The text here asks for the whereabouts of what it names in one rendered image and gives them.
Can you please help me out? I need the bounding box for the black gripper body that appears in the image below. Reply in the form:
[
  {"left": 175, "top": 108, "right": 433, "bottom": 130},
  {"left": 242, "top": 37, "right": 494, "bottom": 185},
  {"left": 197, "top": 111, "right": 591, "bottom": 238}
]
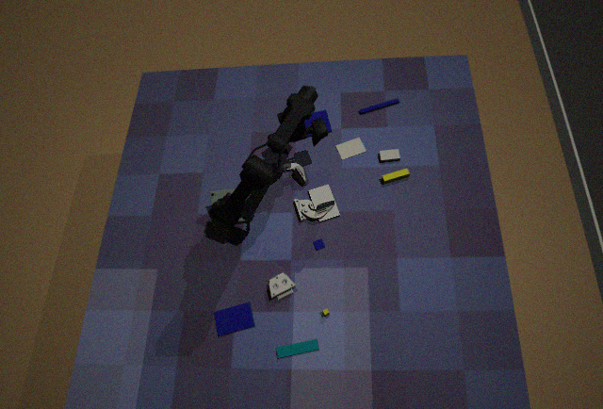
[{"left": 288, "top": 118, "right": 329, "bottom": 143}]

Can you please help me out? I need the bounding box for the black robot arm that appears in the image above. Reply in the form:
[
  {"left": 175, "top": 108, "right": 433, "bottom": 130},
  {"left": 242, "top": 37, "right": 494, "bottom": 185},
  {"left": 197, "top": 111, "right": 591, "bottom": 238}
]
[{"left": 208, "top": 85, "right": 318, "bottom": 229}]

